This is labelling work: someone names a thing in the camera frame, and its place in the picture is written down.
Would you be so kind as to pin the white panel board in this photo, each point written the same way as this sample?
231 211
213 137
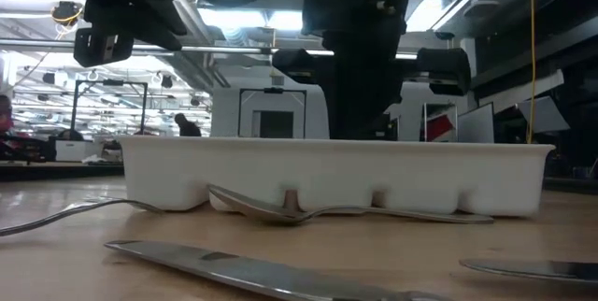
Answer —
476 125

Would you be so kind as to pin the silver metal fork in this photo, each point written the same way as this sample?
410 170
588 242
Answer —
131 204

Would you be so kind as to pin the white storage box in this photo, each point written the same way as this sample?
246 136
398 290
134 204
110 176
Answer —
77 150

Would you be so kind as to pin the silver metal spoon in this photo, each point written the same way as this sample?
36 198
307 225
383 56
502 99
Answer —
261 210

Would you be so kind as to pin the black rectangular frame stand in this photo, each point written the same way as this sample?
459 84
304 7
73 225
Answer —
144 109
239 114

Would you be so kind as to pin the grey tilted panel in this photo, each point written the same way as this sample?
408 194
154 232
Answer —
544 116

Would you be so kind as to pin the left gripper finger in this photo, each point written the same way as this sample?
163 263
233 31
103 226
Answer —
159 23

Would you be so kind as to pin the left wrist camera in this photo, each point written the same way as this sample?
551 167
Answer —
103 48

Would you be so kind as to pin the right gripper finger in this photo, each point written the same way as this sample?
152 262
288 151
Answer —
345 109
380 109

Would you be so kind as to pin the person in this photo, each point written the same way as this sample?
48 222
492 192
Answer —
4 116
187 127

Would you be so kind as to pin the white plastic cutlery tray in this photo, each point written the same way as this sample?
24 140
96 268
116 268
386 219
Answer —
233 170

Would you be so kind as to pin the silver table knife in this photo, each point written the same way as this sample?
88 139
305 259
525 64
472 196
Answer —
537 270
233 268

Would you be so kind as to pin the red panel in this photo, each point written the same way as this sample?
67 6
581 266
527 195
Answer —
439 128

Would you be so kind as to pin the long ceiling light tube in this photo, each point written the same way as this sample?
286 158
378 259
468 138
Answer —
210 49

